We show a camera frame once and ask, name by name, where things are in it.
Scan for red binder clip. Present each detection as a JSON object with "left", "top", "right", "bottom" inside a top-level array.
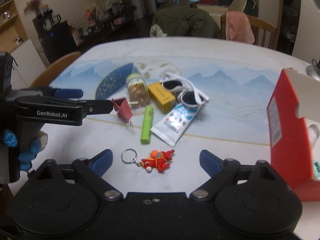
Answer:
[{"left": 111, "top": 98, "right": 133, "bottom": 128}]

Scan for brown jar green lid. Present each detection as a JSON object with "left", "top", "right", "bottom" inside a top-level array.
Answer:
[{"left": 126, "top": 73, "right": 150, "bottom": 108}]

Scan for red lobster keychain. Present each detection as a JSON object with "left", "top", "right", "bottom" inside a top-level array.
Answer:
[{"left": 121, "top": 148, "right": 175, "bottom": 173}]

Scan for white sunglasses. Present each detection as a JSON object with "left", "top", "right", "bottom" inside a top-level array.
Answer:
[{"left": 160, "top": 73, "right": 210, "bottom": 108}]

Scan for white purple pill bottle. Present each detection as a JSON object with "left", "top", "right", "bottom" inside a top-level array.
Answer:
[{"left": 308, "top": 124, "right": 319, "bottom": 150}]

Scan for blue gloved left hand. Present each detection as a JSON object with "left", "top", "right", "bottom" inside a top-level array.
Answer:
[{"left": 2, "top": 129, "right": 48, "bottom": 172}]

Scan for wooden chair left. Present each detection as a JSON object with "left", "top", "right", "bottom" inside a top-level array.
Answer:
[{"left": 29, "top": 51, "right": 81, "bottom": 88}]

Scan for dark sideboard cabinet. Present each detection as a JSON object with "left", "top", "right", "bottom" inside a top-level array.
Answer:
[{"left": 33, "top": 9, "right": 78, "bottom": 63}]

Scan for white blue cream tube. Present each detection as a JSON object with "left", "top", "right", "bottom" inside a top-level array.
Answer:
[{"left": 151, "top": 101, "right": 208, "bottom": 147}]

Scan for yellow small box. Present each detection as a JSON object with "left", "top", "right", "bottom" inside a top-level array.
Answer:
[{"left": 148, "top": 82, "right": 176, "bottom": 114}]

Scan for red white cardboard box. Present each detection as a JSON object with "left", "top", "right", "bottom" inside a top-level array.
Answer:
[{"left": 267, "top": 68, "right": 319, "bottom": 202}]

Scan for olive green jacket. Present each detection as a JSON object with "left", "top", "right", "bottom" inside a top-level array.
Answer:
[{"left": 150, "top": 7, "right": 221, "bottom": 39}]

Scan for silver desk lamp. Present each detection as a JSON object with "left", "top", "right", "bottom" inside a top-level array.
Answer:
[{"left": 305, "top": 59, "right": 320, "bottom": 81}]

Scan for wooden chair pink cloth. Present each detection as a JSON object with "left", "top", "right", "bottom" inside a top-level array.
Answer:
[{"left": 220, "top": 11, "right": 277, "bottom": 49}]

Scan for sofa with blanket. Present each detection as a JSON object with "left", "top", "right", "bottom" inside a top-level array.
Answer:
[{"left": 197, "top": 0, "right": 259, "bottom": 28}]

